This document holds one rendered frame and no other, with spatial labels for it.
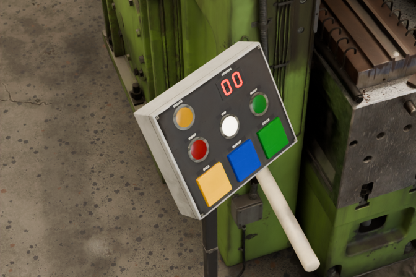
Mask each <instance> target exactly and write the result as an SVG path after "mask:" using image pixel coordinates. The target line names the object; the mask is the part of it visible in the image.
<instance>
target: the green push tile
mask: <svg viewBox="0 0 416 277"><path fill-rule="evenodd" d="M256 134H257V136H258V139H259V141H260V144H261V146H262V149H263V151H264V154H265V156H266V158H267V159H270V158H271V157H272V156H274V155H275V154H276V153H277V152H278V151H280V150H281V149H282V148H283V147H284V146H286V145H287V144H288V143H289V142H288V138H287V136H286V134H285V131H284V128H283V126H282V123H281V121H280V118H279V117H276V118H275V119H273V120H272V121H271V122H270V123H268V124H267V125H266V126H264V127H263V128H262V129H261V130H259V131H258V132H256Z"/></svg>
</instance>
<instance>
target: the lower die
mask: <svg viewBox="0 0 416 277"><path fill-rule="evenodd" d="M320 1H321V4H320V6H319V8H322V7H325V8H326V9H327V15H325V10H321V11H319V17H318V28H317V32H318V33H319V35H320V36H321V26H322V22H323V20H324V19H325V18H327V17H333V18H334V24H332V20H331V19H329V20H326V21H325V23H324V30H323V40H324V42H325V43H326V44H327V42H328V37H329V32H330V30H331V29H332V28H334V27H340V28H341V29H342V33H341V34H339V29H335V30H333V31H332V33H331V40H330V49H331V51H332V53H333V54H334V55H335V50H336V43H337V40H338V39H339V38H341V37H343V36H346V37H348V38H349V43H348V44H347V39H343V40H340V42H339V45H338V50H337V59H338V61H339V62H340V64H341V65H342V61H343V56H344V51H345V50H346V49H347V48H349V47H352V46H353V47H356V49H357V53H356V54H354V49H350V50H348V51H347V53H346V57H345V64H344V67H345V71H346V73H348V75H349V77H350V78H351V79H352V81H353V82H354V84H355V85H356V86H357V88H358V89H361V88H365V87H369V86H372V85H376V84H379V83H383V82H387V81H390V80H394V79H398V78H401V77H405V76H407V75H412V74H414V73H416V46H414V43H415V41H416V40H415V39H414V37H413V36H412V35H411V34H410V33H408V35H407V36H405V33H406V32H407V29H406V28H405V27H404V26H403V24H401V23H400V24H399V26H397V23H398V22H399V20H398V18H397V17H396V16H395V15H394V14H393V13H392V15H391V17H390V16H389V14H390V12H391V10H390V9H389V8H388V6H387V5H384V7H381V5H382V3H383V1H382V0H363V1H364V3H365V4H366V5H367V6H368V7H369V8H370V10H371V11H372V13H374V15H375V16H376V17H377V18H378V20H379V21H380V22H381V23H382V24H383V26H384V27H385V28H386V30H387V31H388V32H389V33H390V34H391V36H392V37H393V38H394V39H395V40H396V42H397V43H398V44H399V46H400V47H401V48H402V49H403V50H404V51H405V53H406V54H407V55H406V57H405V59H401V60H398V61H395V56H394V55H393V54H392V52H390V50H389V49H388V47H387V46H386V45H385V44H384V43H383V41H382V40H381V38H380V37H379V36H378V35H377V34H376V32H375V31H374V30H373V29H372V28H371V26H370V25H369V24H368V22H367V21H366V20H365V19H364V18H363V16H362V15H361V13H359V11H358V10H357V8H356V7H355V6H354V5H353V4H352V2H351V1H350V0H320ZM382 79H386V80H385V81H382Z"/></svg>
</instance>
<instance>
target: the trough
mask: <svg viewBox="0 0 416 277"><path fill-rule="evenodd" d="M350 1H351V2H352V4H353V5H354V6H355V7H356V8H357V10H358V11H359V13H361V15H362V16H363V18H364V19H365V20H366V21H367V22H368V24H369V25H370V26H371V28H372V29H373V30H374V31H375V32H376V34H377V35H378V36H379V37H380V38H381V40H382V41H383V43H384V44H385V45H386V46H387V47H388V49H389V50H390V52H395V51H396V52H398V53H399V55H398V56H395V61H398V60H401V59H405V57H406V55H407V54H406V53H405V51H404V50H403V49H402V48H401V47H400V46H399V44H398V43H397V42H396V40H395V39H394V38H393V37H392V36H391V34H390V33H389V32H388V31H387V30H386V28H385V27H384V26H383V24H382V23H381V22H380V21H379V20H378V18H377V17H376V16H375V15H374V13H372V11H371V10H370V8H369V7H368V6H367V5H366V4H365V3H364V1H363V0H350Z"/></svg>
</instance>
